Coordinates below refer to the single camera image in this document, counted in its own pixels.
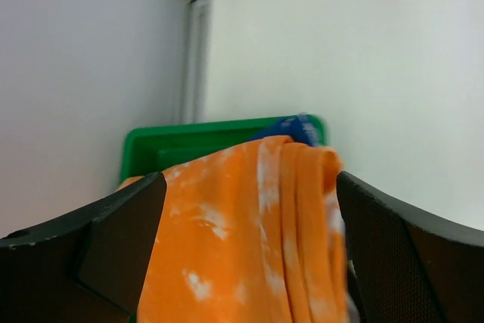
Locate green plastic bin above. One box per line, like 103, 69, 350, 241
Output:
119, 115, 294, 182

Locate orange white trousers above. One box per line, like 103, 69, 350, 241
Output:
137, 136, 349, 322

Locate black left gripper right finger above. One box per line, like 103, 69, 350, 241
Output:
337, 172, 483, 322

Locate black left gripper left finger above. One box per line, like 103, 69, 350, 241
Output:
1, 172, 166, 322

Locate blue patterned trousers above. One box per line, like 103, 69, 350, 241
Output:
249, 113, 326, 147

